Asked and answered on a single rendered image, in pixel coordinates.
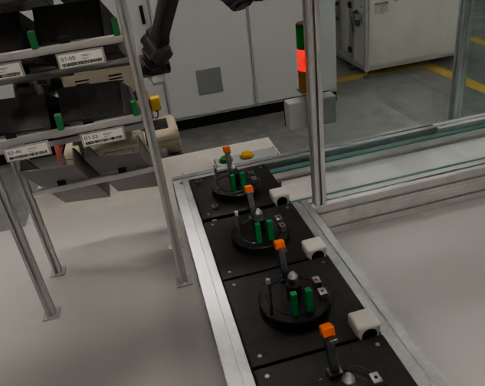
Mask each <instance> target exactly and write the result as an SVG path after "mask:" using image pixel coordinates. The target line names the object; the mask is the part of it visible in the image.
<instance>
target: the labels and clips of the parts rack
mask: <svg viewBox="0 0 485 386"><path fill-rule="evenodd" d="M110 20H111V24H112V28H113V33H114V36H120V28H119V25H118V21H117V17H113V18H110ZM27 36H28V40H29V42H30V45H31V49H32V50H36V49H38V48H39V44H38V40H37V38H36V35H35V32H34V30H32V31H28V32H27ZM58 40H59V43H60V44H65V43H70V37H69V35H65V36H60V37H58ZM55 56H56V59H57V63H58V66H59V69H60V70H66V69H71V68H76V67H85V66H89V65H94V64H102V63H106V62H107V59H106V56H105V53H104V49H103V47H94V48H89V49H84V50H79V51H71V52H67V53H62V54H55ZM30 73H31V71H30V69H24V68H23V66H22V63H21V61H12V62H7V63H2V64H0V81H1V80H10V79H14V78H19V77H26V75H25V74H30ZM130 104H131V107H132V111H133V115H134V116H138V115H139V110H138V106H137V103H136V99H133V100H130ZM54 119H55V122H56V124H57V128H58V130H59V131H61V130H64V127H65V126H64V122H63V120H62V117H61V114H60V113H55V114H54ZM82 120H83V124H84V125H86V124H90V123H93V117H92V116H88V117H84V118H82ZM5 138H6V139H13V138H17V135H16V132H15V131H11V132H5ZM80 139H81V142H82V144H83V147H84V148H85V147H89V146H96V145H100V144H104V143H108V142H115V141H120V140H124V139H126V134H125V131H124V128H123V126H112V127H108V129H101V130H97V131H93V132H85V133H81V134H80ZM51 140H53V138H52V139H45V140H44V141H41V142H34V143H29V144H25V145H21V146H14V147H10V148H6V149H2V151H3V153H4V155H5V158H6V161H7V162H15V161H19V160H23V159H30V158H35V157H39V156H43V155H50V154H52V151H51V147H50V145H49V142H48V141H51ZM118 171H119V172H117V173H113V174H109V175H103V176H99V177H95V178H89V179H84V180H80V181H76V182H70V183H66V180H60V181H57V184H58V185H55V186H51V187H47V188H40V189H37V190H33V191H32V192H31V193H32V196H33V197H37V196H42V195H48V194H52V193H56V192H59V191H66V190H71V189H74V188H81V187H85V186H88V185H95V184H100V183H103V182H110V181H113V180H117V179H121V178H128V177H132V176H136V175H142V174H146V173H150V172H154V168H153V165H151V166H147V167H142V168H136V169H132V170H128V171H127V170H126V167H123V168H118Z"/></svg>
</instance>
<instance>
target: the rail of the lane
mask: <svg viewBox="0 0 485 386"><path fill-rule="evenodd" d="M308 161H310V148H308V149H301V150H297V151H294V152H287V153H284V154H279V155H273V156H269V157H265V158H262V159H255V160H251V161H247V162H241V163H237V164H235V165H236V166H237V168H238V169H241V168H247V167H251V166H255V165H262V164H265V165H266V166H267V167H268V169H269V170H270V169H274V168H280V167H284V166H288V165H294V164H298V163H301V162H308ZM216 169H217V173H218V174H219V173H223V172H228V166H227V165H226V166H222V167H219V168H216ZM214 174H215V173H214V169H213V168H212V169H209V170H204V171H200V172H194V173H190V174H187V175H180V176H176V177H172V185H173V188H174V192H175V186H174V184H175V183H179V182H180V185H181V184H182V182H186V181H188V182H189V180H191V179H195V178H201V177H205V176H209V175H214ZM175 199H176V203H177V206H178V210H179V204H178V201H177V197H176V193H175Z"/></svg>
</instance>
